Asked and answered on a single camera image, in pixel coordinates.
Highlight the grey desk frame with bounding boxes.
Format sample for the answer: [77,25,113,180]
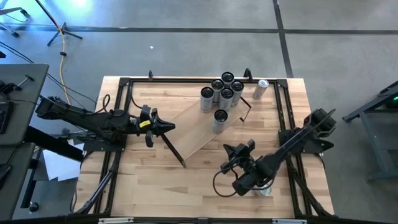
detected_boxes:
[341,80,398,183]

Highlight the black keyboard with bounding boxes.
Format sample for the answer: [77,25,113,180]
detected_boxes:
[0,101,15,135]

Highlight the black support beam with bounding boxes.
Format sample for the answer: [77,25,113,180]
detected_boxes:
[24,126,85,162]

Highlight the silver metal bracket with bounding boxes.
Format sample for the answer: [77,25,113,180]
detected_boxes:
[98,217,134,224]
[272,218,308,224]

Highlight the Celsius Peach Vibe can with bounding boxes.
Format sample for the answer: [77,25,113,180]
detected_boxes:
[200,86,215,113]

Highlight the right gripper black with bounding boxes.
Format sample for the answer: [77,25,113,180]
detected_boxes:
[220,139,265,180]

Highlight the white can with blue band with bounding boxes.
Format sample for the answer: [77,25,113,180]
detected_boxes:
[219,87,234,112]
[211,78,225,94]

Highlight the slim beverage can black lid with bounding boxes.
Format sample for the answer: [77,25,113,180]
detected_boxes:
[212,108,229,135]
[220,71,236,85]

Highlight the yellow floor cable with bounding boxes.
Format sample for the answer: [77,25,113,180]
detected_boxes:
[58,30,71,97]

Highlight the grey desk top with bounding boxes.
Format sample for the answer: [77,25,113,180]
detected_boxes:
[0,63,50,147]
[0,142,35,222]

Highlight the white chair base legs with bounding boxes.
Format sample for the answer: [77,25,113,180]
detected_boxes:
[0,6,31,39]

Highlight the silver Celsius beverage can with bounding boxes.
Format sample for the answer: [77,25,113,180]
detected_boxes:
[230,80,245,107]

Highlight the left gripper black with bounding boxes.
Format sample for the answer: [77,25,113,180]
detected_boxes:
[138,105,176,149]

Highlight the white paper sheets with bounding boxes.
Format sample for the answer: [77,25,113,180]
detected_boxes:
[42,139,85,183]

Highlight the black tripod stand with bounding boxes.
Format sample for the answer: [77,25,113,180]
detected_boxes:
[34,0,83,47]

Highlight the black clamp tool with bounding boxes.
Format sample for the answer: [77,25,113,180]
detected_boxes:
[0,74,35,96]

